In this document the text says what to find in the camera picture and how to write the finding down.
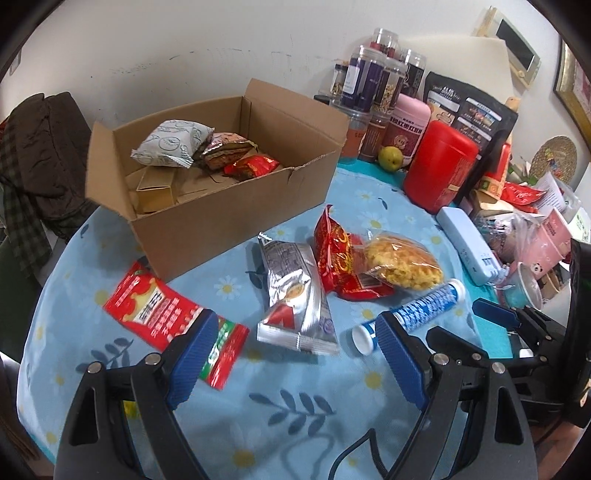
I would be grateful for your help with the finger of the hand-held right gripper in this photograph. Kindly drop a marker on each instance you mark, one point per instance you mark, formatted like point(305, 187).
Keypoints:
point(455, 344)
point(496, 314)

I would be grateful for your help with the green plaid cloth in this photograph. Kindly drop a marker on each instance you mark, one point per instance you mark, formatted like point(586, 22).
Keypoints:
point(18, 212)

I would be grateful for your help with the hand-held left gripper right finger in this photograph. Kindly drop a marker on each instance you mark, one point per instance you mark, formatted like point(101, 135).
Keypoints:
point(399, 364)

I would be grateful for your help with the cream framed black panel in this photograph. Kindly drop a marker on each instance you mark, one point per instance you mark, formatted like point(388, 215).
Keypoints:
point(512, 39)

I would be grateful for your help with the yellow-green wrapped candy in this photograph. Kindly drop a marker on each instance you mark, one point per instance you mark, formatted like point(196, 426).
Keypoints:
point(130, 409)

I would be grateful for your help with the small red snack packet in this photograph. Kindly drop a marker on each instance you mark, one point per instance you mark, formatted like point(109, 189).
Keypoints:
point(254, 167)

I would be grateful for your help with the black labelled clear jar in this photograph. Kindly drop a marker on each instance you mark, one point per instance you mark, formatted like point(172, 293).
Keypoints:
point(414, 74)

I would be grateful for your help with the gold carton box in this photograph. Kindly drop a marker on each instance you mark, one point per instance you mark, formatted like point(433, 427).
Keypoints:
point(157, 194)

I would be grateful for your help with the clear jar of grains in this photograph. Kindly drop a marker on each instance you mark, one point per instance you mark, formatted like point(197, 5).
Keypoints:
point(392, 85)

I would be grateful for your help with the silver foil snack packet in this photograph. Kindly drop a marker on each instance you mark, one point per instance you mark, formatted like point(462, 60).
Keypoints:
point(295, 295)

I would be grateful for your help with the black stand-up pouch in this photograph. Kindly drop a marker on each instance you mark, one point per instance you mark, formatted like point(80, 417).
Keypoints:
point(475, 110)

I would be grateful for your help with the brown spice jar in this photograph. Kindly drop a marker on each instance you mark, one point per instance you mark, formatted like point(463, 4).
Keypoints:
point(376, 136)

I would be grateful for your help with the green apple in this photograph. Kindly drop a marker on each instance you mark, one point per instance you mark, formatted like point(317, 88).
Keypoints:
point(389, 159)

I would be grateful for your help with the blue white tube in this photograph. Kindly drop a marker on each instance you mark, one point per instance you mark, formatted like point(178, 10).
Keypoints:
point(425, 307)

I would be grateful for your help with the small panda print cup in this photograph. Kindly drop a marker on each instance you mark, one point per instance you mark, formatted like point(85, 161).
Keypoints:
point(524, 286)

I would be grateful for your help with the green sandwich cookie packet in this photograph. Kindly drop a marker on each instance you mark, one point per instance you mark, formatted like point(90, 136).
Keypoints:
point(228, 152)

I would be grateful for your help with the white foam board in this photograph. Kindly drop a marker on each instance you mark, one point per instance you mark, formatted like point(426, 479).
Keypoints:
point(461, 55)

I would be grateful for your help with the large red gold snack packet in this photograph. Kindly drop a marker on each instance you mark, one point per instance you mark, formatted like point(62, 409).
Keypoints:
point(337, 258)

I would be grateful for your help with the pink paper cup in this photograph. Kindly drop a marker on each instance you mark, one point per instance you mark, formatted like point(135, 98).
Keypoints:
point(547, 244)

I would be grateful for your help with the cardboard box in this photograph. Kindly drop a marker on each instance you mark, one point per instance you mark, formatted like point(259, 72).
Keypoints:
point(221, 221)

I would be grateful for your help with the small clear jar red contents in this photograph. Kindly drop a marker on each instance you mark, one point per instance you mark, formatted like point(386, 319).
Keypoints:
point(385, 41)

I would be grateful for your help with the red packet with green end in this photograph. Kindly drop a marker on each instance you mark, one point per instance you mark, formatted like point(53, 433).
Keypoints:
point(152, 314)

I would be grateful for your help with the gold picture frame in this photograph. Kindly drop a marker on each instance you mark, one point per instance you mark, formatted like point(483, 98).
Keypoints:
point(575, 87)

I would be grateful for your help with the red canister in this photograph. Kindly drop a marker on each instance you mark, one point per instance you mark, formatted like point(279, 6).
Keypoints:
point(438, 170)

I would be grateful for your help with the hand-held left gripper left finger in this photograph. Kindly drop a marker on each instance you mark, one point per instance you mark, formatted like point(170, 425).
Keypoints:
point(194, 355)

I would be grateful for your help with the white patterned snack packet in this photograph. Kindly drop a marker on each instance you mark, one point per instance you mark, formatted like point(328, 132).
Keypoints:
point(171, 143)

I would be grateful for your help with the brown quilted jacket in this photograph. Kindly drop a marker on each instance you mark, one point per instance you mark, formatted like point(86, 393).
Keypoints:
point(41, 147)

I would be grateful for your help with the round woven mat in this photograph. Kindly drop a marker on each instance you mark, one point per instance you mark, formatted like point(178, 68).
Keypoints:
point(554, 159)

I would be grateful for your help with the purple labelled clear jar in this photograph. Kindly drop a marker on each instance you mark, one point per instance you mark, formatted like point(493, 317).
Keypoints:
point(362, 78)

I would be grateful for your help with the light blue plastic case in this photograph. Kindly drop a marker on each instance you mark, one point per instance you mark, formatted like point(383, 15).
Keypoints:
point(466, 244)

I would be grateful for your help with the wide clear jar orange contents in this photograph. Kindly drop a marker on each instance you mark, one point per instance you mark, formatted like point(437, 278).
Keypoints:
point(353, 138)

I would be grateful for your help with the clear packet of yellow waffle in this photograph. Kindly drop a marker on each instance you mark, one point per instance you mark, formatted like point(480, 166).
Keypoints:
point(401, 263)

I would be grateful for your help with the pink lidded canister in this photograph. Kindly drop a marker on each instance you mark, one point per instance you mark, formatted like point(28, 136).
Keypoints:
point(408, 124)

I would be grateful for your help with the red plastic bag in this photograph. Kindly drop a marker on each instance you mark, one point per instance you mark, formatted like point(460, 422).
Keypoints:
point(521, 196)

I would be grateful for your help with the dark lidded small jar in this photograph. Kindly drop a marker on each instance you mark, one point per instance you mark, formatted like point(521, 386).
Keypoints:
point(325, 100)

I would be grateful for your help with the orange red carton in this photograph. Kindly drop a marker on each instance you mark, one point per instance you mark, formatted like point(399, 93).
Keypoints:
point(494, 175)

